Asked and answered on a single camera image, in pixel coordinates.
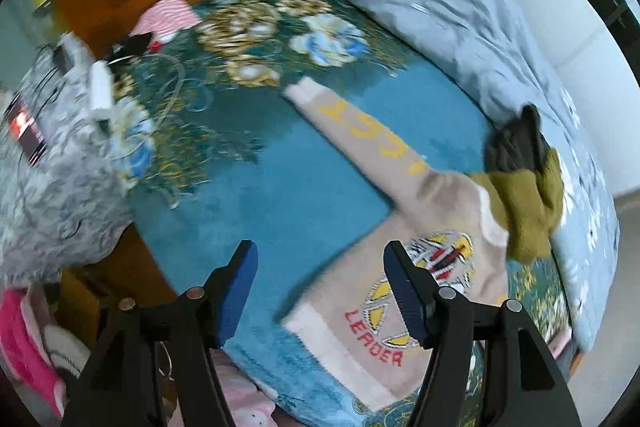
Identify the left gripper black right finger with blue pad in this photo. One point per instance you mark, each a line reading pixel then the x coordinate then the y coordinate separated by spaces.
pixel 523 386

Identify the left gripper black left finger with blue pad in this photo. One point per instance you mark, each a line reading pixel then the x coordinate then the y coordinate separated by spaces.
pixel 120 383

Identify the beige knit sweater with emblem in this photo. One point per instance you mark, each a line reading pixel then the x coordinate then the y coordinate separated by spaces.
pixel 400 226

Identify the pink plush garment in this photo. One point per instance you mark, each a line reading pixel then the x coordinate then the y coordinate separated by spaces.
pixel 40 353

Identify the olive green knit garment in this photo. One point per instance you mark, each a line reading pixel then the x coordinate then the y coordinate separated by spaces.
pixel 528 204

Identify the grey patterned pillow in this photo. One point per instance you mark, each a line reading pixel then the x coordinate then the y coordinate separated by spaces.
pixel 69 208

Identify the teal floral bed blanket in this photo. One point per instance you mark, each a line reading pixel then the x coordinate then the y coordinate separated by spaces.
pixel 211 152

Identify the dark grey garment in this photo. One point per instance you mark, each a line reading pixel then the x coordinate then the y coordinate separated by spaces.
pixel 518 145

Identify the smartphone with red screen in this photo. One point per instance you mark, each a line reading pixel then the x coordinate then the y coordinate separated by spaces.
pixel 24 130

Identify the white charger block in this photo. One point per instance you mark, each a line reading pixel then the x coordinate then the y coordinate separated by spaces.
pixel 101 91

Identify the pink striped cloth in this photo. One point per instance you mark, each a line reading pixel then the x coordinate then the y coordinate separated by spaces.
pixel 164 19

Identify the light blue floral duvet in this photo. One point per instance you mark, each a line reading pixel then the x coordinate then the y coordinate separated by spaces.
pixel 488 49

